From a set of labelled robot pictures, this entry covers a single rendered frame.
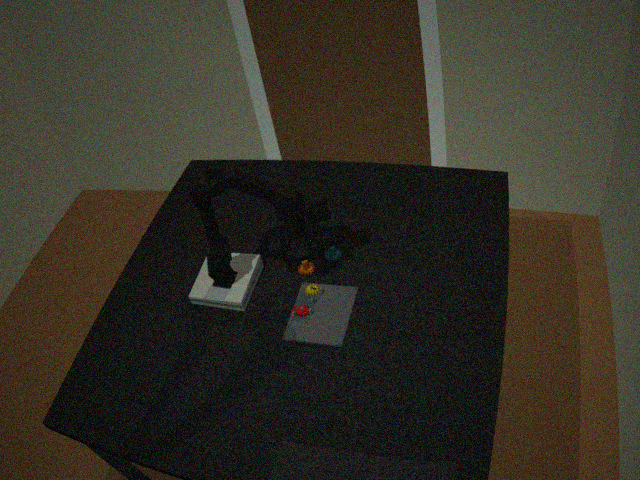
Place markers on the yellow gear with black stripe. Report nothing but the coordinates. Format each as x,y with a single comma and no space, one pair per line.
311,292

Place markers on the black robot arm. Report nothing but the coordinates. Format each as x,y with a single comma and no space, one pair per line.
291,207

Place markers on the teal gear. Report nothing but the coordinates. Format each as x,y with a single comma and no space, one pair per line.
333,254

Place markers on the red gear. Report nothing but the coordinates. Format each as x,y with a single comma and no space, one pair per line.
304,312

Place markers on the orange gear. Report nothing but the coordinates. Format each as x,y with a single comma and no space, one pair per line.
306,268

